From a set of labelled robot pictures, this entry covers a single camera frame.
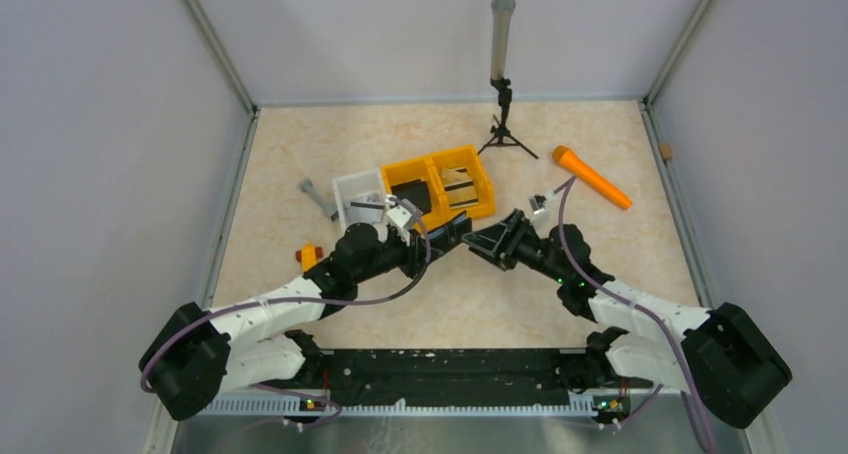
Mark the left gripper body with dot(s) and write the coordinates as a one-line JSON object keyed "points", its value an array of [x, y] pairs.
{"points": [[407, 252]]}

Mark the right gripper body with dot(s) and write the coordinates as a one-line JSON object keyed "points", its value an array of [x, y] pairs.
{"points": [[524, 247]]}

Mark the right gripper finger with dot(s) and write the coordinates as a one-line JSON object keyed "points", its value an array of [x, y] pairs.
{"points": [[495, 233], [489, 250]]}

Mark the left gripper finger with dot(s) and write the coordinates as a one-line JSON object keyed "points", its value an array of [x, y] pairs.
{"points": [[439, 241], [452, 231]]}

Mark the black leather card holder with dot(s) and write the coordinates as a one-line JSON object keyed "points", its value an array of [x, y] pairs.
{"points": [[457, 227]]}

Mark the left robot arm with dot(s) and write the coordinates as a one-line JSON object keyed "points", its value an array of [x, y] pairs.
{"points": [[200, 353]]}

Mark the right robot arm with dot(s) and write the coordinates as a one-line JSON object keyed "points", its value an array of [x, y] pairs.
{"points": [[717, 355]]}

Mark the black cards stack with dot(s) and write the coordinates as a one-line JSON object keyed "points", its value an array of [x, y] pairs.
{"points": [[415, 192]]}

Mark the beige striped cards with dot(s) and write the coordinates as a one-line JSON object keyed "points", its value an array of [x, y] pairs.
{"points": [[459, 187]]}

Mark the yellow bin with beige cards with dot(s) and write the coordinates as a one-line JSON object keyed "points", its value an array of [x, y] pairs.
{"points": [[467, 157]]}

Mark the yellow bin with black cards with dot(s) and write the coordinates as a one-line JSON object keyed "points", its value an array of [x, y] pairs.
{"points": [[419, 168]]}

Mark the white card in bin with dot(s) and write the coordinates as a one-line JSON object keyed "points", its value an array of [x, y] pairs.
{"points": [[367, 210]]}

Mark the white plastic bin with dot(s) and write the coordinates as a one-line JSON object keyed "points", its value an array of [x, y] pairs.
{"points": [[368, 183]]}

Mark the orange toy microphone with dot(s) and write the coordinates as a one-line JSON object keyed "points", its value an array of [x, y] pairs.
{"points": [[570, 161]]}

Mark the black mini tripod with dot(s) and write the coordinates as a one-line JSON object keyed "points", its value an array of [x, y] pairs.
{"points": [[501, 135]]}

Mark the yellow toy car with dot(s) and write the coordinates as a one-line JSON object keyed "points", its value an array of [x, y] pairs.
{"points": [[308, 256]]}

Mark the grey plastic bolt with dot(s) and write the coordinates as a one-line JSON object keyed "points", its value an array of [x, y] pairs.
{"points": [[328, 208]]}

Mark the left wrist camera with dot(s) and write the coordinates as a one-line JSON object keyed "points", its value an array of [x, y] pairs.
{"points": [[401, 214]]}

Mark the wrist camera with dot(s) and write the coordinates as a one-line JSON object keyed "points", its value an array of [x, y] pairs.
{"points": [[401, 214], [539, 204]]}

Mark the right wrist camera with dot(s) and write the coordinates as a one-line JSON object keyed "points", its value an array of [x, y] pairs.
{"points": [[539, 204]]}

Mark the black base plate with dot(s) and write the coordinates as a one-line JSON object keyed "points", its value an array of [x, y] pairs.
{"points": [[462, 378]]}

